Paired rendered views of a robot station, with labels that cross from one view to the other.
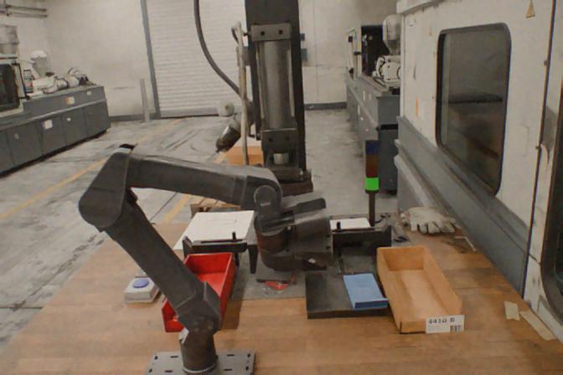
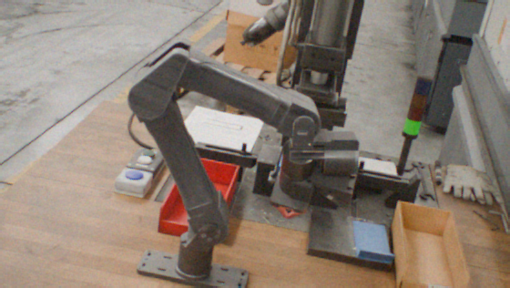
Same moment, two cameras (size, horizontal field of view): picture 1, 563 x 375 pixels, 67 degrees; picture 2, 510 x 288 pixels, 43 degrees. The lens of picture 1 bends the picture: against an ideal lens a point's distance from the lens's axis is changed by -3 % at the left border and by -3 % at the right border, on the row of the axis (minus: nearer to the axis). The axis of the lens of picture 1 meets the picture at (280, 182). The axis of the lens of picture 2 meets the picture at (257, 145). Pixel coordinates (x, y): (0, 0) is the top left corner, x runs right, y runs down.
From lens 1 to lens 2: 38 cm
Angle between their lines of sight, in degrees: 7
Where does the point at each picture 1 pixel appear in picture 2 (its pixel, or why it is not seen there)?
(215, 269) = (215, 179)
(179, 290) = (198, 193)
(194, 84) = not seen: outside the picture
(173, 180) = (220, 90)
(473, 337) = not seen: outside the picture
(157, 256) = (185, 157)
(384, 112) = (461, 18)
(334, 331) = (331, 273)
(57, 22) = not seen: outside the picture
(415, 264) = (435, 229)
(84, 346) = (72, 227)
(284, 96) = (341, 12)
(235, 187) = (277, 111)
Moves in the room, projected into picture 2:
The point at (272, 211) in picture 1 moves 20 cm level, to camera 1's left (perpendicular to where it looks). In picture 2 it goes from (307, 141) to (186, 120)
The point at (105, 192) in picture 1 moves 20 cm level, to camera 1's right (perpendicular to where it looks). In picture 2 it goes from (157, 87) to (284, 110)
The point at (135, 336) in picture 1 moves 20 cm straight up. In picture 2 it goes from (126, 228) to (132, 138)
